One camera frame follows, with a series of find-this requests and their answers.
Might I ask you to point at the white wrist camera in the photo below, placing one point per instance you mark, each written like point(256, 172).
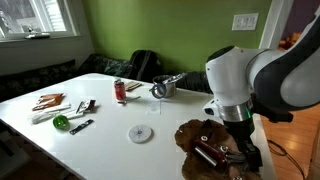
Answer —
point(210, 109)

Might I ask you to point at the black flat strip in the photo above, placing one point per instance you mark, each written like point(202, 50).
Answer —
point(81, 127)

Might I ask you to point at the black backpack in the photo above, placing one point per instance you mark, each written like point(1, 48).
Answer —
point(145, 65)

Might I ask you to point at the tan striped card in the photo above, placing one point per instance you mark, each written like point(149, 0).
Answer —
point(132, 85)

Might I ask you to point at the brown live-edge wooden bowl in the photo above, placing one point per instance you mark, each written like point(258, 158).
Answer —
point(196, 133)

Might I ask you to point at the white light switch plate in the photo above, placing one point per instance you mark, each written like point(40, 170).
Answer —
point(245, 21)

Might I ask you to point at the green plastic cup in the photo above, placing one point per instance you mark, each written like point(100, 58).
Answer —
point(61, 122)

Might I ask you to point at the red soda can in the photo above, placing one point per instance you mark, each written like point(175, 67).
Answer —
point(120, 90)

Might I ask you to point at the red toy wagon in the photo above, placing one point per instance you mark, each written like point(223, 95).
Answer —
point(210, 151)

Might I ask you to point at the white framed window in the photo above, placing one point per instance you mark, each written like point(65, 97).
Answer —
point(36, 16)

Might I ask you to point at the silver utensil in pot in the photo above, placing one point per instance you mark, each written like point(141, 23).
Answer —
point(175, 78)

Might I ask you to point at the brown wooden pieces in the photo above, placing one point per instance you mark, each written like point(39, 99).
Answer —
point(48, 101)

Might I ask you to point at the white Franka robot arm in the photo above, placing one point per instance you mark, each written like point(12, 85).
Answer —
point(266, 76)

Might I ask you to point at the clear plastic sheet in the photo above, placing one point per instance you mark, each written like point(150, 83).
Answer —
point(154, 107)

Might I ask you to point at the white plastic wrapper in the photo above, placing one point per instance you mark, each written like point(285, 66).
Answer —
point(50, 113)

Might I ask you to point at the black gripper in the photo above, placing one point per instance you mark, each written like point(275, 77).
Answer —
point(239, 131)

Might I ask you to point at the white round coaster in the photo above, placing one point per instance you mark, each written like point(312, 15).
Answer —
point(140, 133)

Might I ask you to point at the dark patterned bench cushion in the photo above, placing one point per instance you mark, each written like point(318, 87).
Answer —
point(106, 66)
point(33, 78)
point(196, 81)

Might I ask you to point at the small figure on dish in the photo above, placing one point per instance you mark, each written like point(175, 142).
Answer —
point(36, 33)

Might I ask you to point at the white plastic spoon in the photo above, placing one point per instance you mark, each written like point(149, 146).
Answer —
point(130, 99)

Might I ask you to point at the small steel pot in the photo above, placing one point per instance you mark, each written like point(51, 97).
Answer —
point(170, 87)

